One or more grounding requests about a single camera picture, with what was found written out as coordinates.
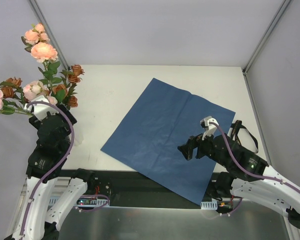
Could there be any black ribbon with gold letters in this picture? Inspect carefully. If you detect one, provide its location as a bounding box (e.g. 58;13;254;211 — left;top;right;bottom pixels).
229;119;260;155

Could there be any blue wrapping paper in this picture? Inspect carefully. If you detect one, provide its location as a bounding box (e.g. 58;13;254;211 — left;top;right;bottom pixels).
101;79;235;205

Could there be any pale pink rose stem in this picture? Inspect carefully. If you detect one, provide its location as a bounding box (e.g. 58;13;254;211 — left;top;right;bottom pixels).
22;80;58;105

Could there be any orange and pink flower bouquet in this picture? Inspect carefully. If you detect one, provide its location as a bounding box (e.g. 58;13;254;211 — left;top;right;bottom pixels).
51;64;85;110

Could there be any large orange rose stem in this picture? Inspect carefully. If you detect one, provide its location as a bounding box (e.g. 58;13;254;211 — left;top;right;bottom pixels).
0;77;29;104

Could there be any peach peony flower stem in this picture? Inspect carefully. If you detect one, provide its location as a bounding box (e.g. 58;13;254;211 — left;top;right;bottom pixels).
21;23;63;87

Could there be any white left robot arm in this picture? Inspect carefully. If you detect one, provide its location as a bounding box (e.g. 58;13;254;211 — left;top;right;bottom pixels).
7;100;97;240

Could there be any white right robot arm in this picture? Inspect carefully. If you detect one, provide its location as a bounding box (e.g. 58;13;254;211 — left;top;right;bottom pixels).
177;135;300;229

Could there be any white ribbed vase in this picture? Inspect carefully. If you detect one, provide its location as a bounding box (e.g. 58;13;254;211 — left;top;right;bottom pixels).
73;132;84;146

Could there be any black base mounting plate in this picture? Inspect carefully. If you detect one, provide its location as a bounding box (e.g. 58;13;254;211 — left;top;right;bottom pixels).
59;167;231;210

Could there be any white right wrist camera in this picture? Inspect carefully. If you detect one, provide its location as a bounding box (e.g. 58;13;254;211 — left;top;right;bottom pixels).
200;116;219;140

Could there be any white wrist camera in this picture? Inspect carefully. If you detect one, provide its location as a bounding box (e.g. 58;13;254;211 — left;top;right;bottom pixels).
23;95;58;121
200;116;219;140

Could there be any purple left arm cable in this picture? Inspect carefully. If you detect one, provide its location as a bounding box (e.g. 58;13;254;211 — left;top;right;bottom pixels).
18;101;111;238

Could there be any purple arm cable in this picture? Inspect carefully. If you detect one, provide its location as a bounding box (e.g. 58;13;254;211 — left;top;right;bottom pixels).
208;121;300;221
18;101;111;238

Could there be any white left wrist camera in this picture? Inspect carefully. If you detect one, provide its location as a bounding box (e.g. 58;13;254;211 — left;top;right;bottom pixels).
23;95;58;121

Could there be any right white cable duct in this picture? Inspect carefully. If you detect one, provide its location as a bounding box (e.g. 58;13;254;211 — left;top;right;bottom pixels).
200;200;218;211

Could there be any white cable duct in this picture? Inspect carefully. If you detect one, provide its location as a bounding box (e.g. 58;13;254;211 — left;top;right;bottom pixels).
200;200;218;211
48;196;110;207

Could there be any left white cable duct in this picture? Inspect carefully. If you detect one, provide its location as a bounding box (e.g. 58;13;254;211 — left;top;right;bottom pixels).
48;196;110;207

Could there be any right aluminium table rail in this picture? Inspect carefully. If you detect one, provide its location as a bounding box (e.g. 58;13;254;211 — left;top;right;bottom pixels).
242;71;271;163

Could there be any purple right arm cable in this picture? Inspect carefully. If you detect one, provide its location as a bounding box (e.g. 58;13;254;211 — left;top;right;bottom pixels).
208;121;300;221

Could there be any left aluminium frame post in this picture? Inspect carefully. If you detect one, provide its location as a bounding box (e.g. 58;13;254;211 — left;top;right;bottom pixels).
26;0;70;70

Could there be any aluminium frame post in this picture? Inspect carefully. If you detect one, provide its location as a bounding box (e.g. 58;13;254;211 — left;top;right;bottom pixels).
26;0;70;70
242;0;293;76

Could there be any right aluminium frame post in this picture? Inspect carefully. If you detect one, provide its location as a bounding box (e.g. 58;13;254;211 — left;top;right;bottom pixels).
242;0;293;76

